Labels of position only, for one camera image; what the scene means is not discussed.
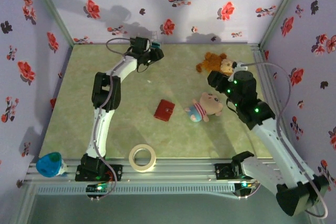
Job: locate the clear acrylic card box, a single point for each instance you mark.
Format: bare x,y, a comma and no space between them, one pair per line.
155,37

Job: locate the red leather card holder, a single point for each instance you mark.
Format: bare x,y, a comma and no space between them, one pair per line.
164,111

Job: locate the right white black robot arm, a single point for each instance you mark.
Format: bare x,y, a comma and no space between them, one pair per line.
275,142

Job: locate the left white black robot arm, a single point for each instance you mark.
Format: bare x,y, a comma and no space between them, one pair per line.
101,129

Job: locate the teal credit card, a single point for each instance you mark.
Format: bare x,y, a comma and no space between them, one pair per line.
156,45

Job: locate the pink pig plush toy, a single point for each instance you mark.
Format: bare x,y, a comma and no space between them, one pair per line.
207,103

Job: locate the brown monkey plush toy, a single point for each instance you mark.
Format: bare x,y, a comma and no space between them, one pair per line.
212,61

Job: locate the green circuit board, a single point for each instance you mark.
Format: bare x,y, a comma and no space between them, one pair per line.
244,185
98,188

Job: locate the beige masking tape roll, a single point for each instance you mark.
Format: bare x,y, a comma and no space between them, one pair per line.
130,158

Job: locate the blue green toy ball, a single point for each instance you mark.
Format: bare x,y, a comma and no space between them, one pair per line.
48,165

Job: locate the aluminium side rail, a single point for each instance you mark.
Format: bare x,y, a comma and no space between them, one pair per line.
258,56

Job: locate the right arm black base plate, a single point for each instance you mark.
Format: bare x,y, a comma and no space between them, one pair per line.
221,171

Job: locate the grey corner post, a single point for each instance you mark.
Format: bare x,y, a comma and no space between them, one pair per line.
53,11
279,11

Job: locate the long aluminium base rail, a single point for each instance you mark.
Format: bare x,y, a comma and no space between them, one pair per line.
183,171

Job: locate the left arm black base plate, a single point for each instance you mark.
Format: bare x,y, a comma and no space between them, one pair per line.
116,172

